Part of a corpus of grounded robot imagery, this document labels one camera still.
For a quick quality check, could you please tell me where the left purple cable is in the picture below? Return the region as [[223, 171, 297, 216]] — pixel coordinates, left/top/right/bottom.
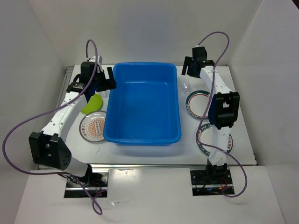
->
[[1, 39, 104, 216]]

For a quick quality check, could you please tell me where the green plastic plate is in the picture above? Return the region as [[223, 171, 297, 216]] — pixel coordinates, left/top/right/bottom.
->
[[81, 93, 103, 114]]

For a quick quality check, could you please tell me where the dark green lettered plate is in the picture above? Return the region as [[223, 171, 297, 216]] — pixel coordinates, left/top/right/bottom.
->
[[198, 123, 234, 156]]

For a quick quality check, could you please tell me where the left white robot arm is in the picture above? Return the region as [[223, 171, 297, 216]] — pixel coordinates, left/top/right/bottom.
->
[[28, 58, 116, 187]]

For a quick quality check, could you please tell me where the blue plastic bin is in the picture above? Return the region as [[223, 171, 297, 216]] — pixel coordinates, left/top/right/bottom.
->
[[103, 62, 182, 146]]

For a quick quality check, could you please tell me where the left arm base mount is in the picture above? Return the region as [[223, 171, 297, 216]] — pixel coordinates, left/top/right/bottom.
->
[[64, 169, 109, 198]]

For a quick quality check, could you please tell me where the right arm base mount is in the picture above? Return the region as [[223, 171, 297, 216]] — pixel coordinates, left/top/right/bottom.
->
[[190, 168, 235, 196]]

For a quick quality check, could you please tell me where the orange sunburst pattern plate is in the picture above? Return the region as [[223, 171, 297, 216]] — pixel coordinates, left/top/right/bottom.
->
[[79, 111, 106, 143]]

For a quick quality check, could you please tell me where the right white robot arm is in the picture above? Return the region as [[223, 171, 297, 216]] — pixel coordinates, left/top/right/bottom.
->
[[182, 46, 240, 183]]

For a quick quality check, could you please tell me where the green red rimmed plate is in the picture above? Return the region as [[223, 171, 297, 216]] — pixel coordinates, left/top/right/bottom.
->
[[185, 90, 210, 119]]

